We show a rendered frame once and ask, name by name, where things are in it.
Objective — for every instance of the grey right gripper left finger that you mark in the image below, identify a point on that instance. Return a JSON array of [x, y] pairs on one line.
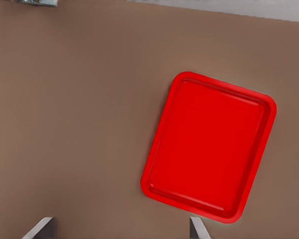
[[42, 229]]

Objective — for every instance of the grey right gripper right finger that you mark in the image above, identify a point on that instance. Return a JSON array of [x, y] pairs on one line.
[[197, 229]]

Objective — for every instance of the red rectangular tray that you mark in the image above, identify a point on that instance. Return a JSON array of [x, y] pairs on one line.
[[209, 147]]

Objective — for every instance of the silver frame post foot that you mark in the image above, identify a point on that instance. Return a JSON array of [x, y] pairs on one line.
[[38, 2]]

